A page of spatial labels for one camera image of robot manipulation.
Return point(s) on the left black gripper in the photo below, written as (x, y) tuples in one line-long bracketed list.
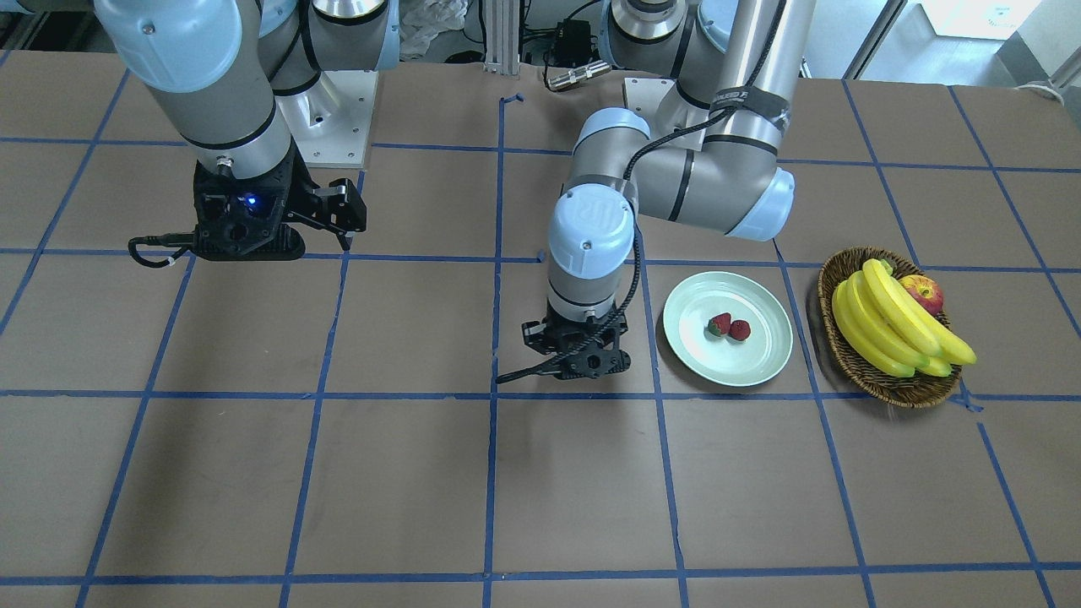
[(534, 336)]

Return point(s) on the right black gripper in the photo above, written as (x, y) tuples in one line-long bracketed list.
[(336, 208)]

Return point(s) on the red strawberry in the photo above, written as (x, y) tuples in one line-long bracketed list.
[(740, 330), (719, 324)]

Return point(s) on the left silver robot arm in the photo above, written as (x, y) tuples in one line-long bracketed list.
[(707, 157)]

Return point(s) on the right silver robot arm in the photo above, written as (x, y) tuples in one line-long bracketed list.
[(239, 81)]

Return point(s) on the light green plate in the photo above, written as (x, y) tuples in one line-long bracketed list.
[(720, 359)]

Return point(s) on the yellow banana bunch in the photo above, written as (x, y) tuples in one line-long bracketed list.
[(889, 330)]

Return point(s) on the wicker basket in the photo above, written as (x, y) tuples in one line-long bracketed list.
[(917, 392)]

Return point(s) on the red apple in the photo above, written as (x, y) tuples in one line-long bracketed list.
[(924, 291)]

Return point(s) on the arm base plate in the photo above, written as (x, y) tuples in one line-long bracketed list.
[(643, 95), (331, 121)]

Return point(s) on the aluminium frame post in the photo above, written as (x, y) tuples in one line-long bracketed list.
[(502, 36)]

